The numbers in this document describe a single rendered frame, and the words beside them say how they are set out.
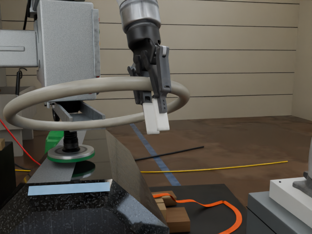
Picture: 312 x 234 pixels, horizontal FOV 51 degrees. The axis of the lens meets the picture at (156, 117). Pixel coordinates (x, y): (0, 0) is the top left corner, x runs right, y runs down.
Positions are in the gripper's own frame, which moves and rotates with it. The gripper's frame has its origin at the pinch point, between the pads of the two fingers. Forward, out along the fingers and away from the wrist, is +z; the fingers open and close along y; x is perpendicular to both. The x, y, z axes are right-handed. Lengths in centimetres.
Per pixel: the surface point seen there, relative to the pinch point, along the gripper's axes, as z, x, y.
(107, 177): 9, -23, 67
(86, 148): -7, -26, 91
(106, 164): 2, -30, 81
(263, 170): 21, -293, 185
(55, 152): -6, -11, 93
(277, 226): 34, -54, 13
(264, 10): -307, -571, 294
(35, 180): 6, 2, 81
